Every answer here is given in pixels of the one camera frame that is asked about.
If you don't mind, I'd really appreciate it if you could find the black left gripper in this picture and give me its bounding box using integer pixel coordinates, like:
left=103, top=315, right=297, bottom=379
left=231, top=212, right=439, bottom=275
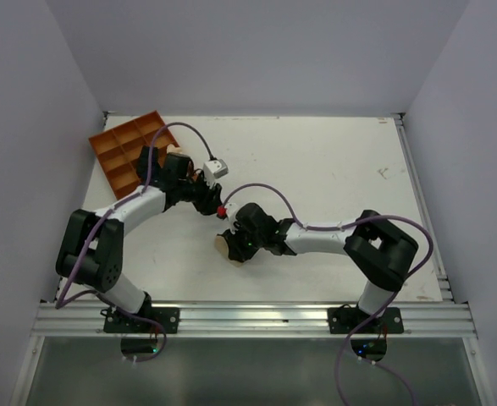
left=177, top=171, right=222, bottom=216

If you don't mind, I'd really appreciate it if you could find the beige underwear with dark trim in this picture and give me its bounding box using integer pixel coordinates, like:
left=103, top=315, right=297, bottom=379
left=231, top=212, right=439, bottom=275
left=214, top=235, right=244, bottom=267

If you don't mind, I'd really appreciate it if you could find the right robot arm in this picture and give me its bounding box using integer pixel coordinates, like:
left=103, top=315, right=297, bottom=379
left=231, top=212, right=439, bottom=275
left=216, top=203, right=418, bottom=332

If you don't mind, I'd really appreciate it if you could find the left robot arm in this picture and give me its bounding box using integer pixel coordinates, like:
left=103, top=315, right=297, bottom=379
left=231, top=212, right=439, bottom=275
left=56, top=147, right=229, bottom=332

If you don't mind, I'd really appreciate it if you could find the rolled beige underwear in tray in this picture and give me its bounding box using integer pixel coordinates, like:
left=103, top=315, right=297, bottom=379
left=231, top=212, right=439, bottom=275
left=166, top=144, right=184, bottom=155

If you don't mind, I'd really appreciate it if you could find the rolled black underwear in tray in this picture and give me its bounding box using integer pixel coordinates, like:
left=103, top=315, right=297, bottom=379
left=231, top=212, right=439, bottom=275
left=135, top=145, right=162, bottom=184

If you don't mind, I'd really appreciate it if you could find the orange compartment tray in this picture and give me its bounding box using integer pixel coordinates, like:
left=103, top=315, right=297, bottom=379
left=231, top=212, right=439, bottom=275
left=89, top=111, right=164, bottom=200

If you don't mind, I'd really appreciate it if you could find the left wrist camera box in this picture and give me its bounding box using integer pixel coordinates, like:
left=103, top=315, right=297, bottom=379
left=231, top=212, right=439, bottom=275
left=202, top=159, right=229, bottom=186

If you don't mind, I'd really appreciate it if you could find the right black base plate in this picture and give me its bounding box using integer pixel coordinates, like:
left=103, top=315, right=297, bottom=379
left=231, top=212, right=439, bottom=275
left=327, top=304, right=405, bottom=334

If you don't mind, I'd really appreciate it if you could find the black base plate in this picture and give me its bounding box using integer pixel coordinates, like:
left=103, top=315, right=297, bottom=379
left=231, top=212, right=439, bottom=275
left=327, top=304, right=405, bottom=334
left=100, top=306, right=180, bottom=334

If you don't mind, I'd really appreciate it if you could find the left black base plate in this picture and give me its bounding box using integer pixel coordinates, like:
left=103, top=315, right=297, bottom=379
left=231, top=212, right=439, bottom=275
left=100, top=306, right=180, bottom=334

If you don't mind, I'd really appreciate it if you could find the aluminium front rail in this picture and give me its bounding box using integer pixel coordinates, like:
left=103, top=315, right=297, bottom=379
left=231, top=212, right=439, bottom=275
left=30, top=300, right=477, bottom=338

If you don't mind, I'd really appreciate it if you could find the aluminium rail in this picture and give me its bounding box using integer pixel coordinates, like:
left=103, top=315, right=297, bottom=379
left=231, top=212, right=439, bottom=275
left=30, top=300, right=477, bottom=338
left=391, top=113, right=455, bottom=303

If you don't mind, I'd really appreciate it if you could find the aluminium right side rail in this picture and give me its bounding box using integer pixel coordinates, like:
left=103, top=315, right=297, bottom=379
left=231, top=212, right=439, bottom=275
left=391, top=113, right=455, bottom=303

